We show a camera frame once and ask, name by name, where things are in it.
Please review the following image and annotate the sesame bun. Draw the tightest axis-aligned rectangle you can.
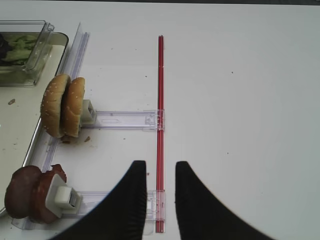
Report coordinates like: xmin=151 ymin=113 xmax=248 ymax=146
xmin=40 ymin=73 xmax=71 ymax=138
xmin=61 ymin=77 xmax=85 ymax=138

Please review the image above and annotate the clear plastic salad box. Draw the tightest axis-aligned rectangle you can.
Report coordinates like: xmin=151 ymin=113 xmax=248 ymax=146
xmin=0 ymin=20 xmax=54 ymax=87

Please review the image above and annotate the front sesame bun top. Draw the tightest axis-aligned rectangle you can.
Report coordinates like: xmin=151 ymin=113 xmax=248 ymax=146
xmin=40 ymin=73 xmax=71 ymax=138

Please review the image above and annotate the front meat patty slice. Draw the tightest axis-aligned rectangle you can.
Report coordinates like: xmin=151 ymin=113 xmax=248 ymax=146
xmin=4 ymin=165 xmax=42 ymax=219

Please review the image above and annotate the white metal tray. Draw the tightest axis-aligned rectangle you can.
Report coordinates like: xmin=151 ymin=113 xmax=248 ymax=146
xmin=0 ymin=32 xmax=69 ymax=215

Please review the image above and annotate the rear meat patty slice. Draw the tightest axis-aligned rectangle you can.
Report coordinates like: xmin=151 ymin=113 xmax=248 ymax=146
xmin=51 ymin=164 xmax=67 ymax=183

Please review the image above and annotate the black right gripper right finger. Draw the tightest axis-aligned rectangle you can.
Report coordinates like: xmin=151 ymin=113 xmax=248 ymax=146
xmin=175 ymin=161 xmax=271 ymax=240

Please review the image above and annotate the right red rail strip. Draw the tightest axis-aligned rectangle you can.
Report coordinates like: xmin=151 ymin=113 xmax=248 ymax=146
xmin=155 ymin=35 xmax=165 ymax=234

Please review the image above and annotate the meat patty slice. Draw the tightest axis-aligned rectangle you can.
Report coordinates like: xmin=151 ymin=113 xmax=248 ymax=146
xmin=29 ymin=170 xmax=58 ymax=224
xmin=4 ymin=165 xmax=42 ymax=219
xmin=51 ymin=164 xmax=67 ymax=183

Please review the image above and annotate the green lettuce leaves pile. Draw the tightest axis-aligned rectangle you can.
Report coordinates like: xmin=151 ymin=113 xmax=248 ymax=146
xmin=0 ymin=32 xmax=38 ymax=66

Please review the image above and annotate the white bun pusher block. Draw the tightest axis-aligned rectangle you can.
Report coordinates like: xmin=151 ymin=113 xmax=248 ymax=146
xmin=80 ymin=99 xmax=96 ymax=126

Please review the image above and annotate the right upper clear pusher track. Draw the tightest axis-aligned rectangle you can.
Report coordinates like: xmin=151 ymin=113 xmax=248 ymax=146
xmin=81 ymin=110 xmax=158 ymax=131

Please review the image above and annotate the rear sesame bun top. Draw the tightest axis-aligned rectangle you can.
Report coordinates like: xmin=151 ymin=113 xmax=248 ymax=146
xmin=61 ymin=77 xmax=85 ymax=138

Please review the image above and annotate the right clear long divider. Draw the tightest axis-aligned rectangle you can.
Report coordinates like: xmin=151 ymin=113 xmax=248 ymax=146
xmin=11 ymin=21 xmax=91 ymax=231

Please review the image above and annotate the purple cabbage leaves pile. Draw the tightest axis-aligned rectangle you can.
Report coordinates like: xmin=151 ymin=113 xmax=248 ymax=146
xmin=0 ymin=34 xmax=12 ymax=60

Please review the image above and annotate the clear pusher track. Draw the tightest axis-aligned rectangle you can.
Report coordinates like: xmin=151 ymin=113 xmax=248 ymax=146
xmin=81 ymin=110 xmax=158 ymax=131
xmin=11 ymin=190 xmax=165 ymax=235

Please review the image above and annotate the right lower clear pusher track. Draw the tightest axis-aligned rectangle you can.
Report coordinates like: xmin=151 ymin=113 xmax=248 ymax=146
xmin=11 ymin=190 xmax=165 ymax=235

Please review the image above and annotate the middle meat patty slice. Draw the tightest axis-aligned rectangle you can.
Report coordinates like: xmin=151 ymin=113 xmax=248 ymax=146
xmin=29 ymin=170 xmax=58 ymax=224

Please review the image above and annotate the white patty pusher block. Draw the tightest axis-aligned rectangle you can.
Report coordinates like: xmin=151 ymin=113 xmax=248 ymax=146
xmin=45 ymin=174 xmax=82 ymax=218

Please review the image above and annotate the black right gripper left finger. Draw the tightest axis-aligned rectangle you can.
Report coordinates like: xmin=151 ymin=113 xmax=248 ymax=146
xmin=52 ymin=160 xmax=147 ymax=240

